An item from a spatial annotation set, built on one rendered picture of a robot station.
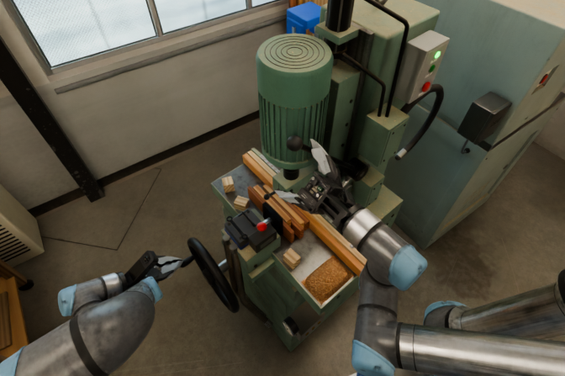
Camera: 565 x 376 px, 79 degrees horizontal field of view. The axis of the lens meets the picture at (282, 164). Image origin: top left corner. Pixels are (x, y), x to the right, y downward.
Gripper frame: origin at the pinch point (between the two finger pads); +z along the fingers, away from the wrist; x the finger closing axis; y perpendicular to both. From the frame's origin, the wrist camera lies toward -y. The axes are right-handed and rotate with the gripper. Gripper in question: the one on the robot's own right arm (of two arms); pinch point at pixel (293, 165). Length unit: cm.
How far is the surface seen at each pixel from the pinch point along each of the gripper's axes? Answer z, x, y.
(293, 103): 5.8, -12.0, 5.9
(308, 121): 4.3, -10.1, -1.3
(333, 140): 5.3, -8.4, -20.0
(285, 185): 10.2, 11.9, -21.0
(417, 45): -1.6, -39.3, -13.9
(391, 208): -9, 4, -67
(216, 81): 144, 16, -97
